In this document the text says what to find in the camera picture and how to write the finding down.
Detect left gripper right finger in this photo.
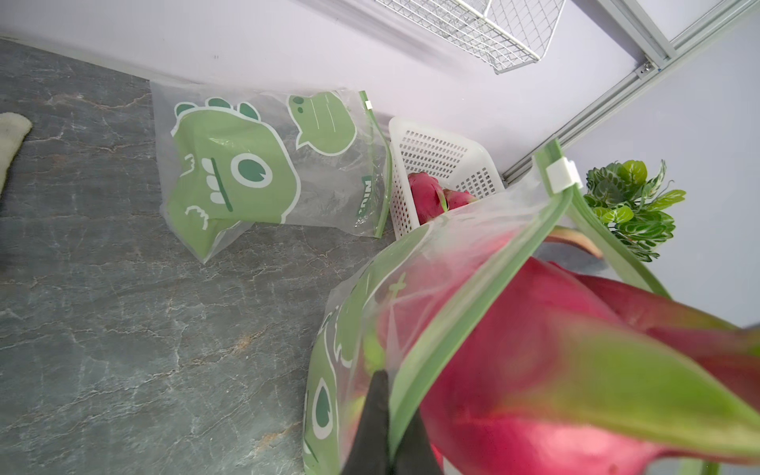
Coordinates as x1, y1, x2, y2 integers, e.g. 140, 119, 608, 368
393, 411, 443, 475

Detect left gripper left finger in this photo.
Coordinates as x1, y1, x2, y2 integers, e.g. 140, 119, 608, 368
342, 370, 391, 475

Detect zip-top bag green print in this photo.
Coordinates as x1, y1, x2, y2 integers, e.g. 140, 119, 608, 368
150, 81, 391, 262
302, 139, 722, 475

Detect pink dragon fruit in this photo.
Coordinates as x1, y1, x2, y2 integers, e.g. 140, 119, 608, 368
408, 172, 448, 225
443, 189, 477, 210

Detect white plastic basket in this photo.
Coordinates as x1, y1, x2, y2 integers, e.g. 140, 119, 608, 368
389, 117, 505, 239

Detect potted green plant black vase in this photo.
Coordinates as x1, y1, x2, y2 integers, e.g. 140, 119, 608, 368
585, 160, 686, 262

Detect white wire wall shelf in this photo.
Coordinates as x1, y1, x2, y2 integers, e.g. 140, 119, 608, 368
378, 0, 565, 74

